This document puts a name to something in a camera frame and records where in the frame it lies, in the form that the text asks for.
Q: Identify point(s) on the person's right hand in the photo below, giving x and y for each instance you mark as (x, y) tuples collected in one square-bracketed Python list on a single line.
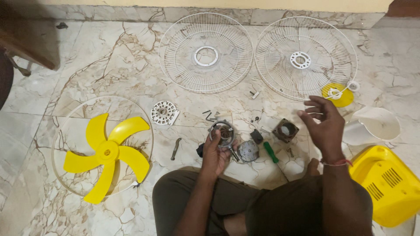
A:
[(324, 129)]

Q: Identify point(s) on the brown wooden furniture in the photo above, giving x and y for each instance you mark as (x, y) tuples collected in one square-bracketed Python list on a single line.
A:
[(28, 39)]

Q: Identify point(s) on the yellow plastic fan base housing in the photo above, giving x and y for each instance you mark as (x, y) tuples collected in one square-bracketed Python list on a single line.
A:
[(387, 186)]

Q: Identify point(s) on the round grey motor cover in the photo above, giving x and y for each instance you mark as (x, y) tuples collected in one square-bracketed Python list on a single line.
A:
[(248, 151)]

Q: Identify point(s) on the small black capacitor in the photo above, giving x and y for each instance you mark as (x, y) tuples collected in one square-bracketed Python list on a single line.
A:
[(256, 136)]

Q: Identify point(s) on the metal fan motor end housing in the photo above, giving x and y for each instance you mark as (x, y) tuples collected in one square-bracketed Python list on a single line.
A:
[(226, 134)]

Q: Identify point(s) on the white plastic motor cover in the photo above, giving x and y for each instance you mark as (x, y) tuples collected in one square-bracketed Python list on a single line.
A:
[(374, 126)]

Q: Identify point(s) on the grey metal spanner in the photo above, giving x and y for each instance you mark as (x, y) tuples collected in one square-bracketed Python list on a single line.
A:
[(175, 149)]

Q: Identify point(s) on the small black screw with washer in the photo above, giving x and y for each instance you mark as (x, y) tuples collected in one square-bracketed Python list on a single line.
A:
[(256, 119)]

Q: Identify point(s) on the small dark floor debris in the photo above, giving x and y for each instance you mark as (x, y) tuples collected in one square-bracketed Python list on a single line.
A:
[(61, 25)]

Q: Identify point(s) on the red thread wristband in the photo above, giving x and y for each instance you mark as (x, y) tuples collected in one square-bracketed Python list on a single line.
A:
[(336, 162)]

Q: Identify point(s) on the white round vented plastic plate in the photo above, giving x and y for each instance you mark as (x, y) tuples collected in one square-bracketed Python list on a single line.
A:
[(164, 113)]

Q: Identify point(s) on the yellow fan blade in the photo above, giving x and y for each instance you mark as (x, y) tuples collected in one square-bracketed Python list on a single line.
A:
[(106, 154)]

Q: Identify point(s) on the person's left hand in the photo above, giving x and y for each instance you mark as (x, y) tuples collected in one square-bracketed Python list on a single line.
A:
[(215, 157)]

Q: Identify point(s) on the black cloth piece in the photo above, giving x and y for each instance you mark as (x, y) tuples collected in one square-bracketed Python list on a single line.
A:
[(200, 150)]

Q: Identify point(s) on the small brass screw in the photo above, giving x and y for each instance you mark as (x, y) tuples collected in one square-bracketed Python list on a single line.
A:
[(291, 152)]

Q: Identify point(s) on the square brown motor stator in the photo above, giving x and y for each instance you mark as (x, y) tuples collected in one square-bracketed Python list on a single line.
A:
[(285, 130)]

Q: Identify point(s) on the white plastic lock nut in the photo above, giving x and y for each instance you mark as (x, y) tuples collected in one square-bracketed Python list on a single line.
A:
[(334, 93)]

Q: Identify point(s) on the group of black screws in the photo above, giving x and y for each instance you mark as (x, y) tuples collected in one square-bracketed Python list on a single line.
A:
[(209, 116)]

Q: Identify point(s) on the person's legs in brown trousers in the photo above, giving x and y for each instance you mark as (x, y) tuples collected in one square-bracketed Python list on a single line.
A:
[(249, 206)]

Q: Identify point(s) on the yellow round plastic cap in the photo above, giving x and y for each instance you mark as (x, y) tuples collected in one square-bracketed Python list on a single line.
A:
[(343, 98)]

